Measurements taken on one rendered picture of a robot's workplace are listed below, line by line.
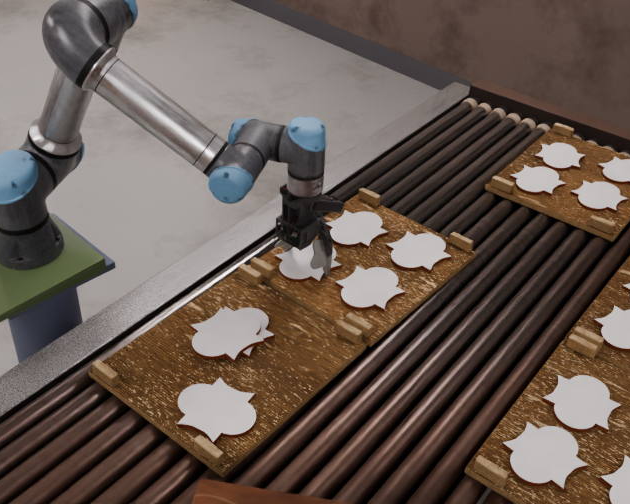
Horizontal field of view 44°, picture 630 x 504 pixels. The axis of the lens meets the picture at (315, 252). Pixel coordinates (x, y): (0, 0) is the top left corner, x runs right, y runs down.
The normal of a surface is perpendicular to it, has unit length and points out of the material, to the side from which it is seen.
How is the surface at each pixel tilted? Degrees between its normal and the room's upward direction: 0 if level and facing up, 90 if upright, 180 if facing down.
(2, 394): 0
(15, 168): 11
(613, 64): 90
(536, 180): 0
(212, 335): 0
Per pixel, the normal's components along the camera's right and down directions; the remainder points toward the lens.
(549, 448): 0.04, -0.79
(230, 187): -0.29, 0.62
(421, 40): -0.70, 0.41
